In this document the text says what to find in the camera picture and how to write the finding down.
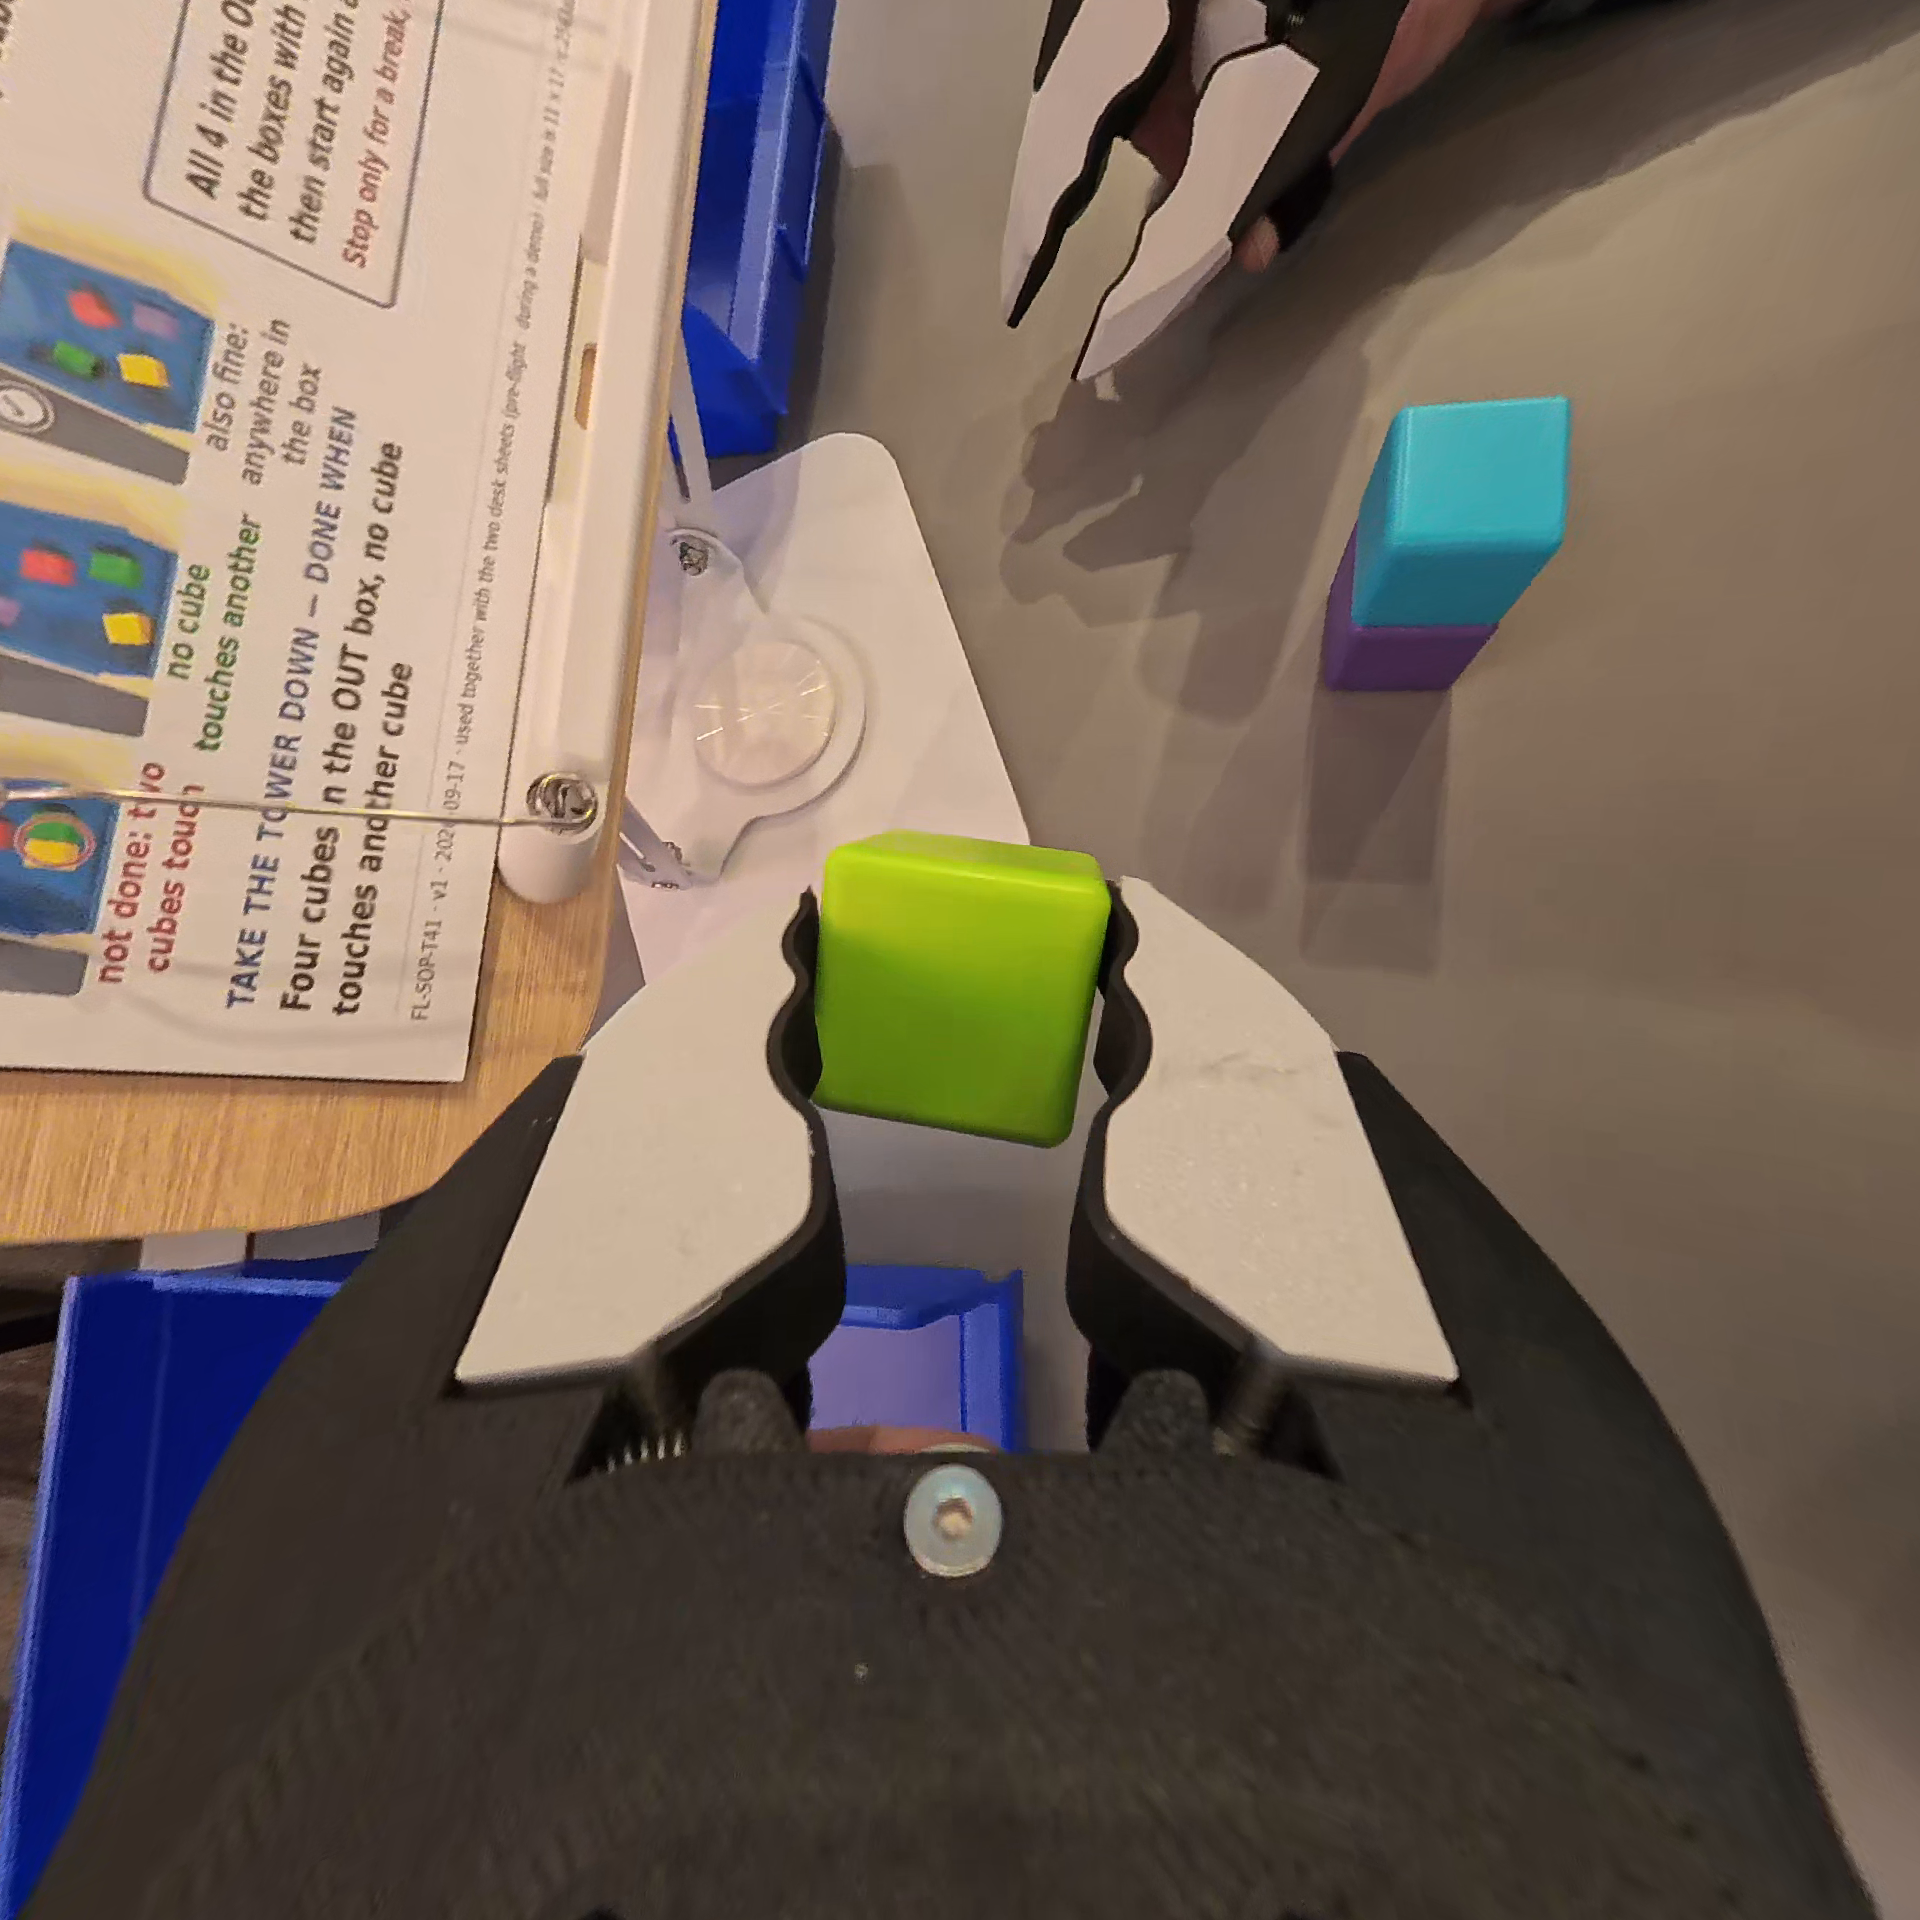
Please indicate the printed instruction sheet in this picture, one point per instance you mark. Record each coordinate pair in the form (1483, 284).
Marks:
(377, 601)

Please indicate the blue plastic bin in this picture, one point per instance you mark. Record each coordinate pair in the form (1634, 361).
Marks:
(770, 226)
(162, 1425)

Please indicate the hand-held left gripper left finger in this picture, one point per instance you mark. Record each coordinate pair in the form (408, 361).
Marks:
(661, 1199)

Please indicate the cyan cube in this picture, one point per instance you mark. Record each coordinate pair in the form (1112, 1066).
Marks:
(1463, 497)

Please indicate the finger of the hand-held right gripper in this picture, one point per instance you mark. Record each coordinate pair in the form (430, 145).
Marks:
(1217, 178)
(1067, 137)

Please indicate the grey desk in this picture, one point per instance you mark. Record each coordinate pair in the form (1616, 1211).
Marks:
(1648, 901)

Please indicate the purple cube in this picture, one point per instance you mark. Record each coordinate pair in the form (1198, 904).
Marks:
(1402, 660)

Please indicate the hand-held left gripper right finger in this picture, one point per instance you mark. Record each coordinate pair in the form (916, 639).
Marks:
(1262, 1186)

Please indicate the lime green cube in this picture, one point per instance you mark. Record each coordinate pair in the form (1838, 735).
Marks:
(961, 992)

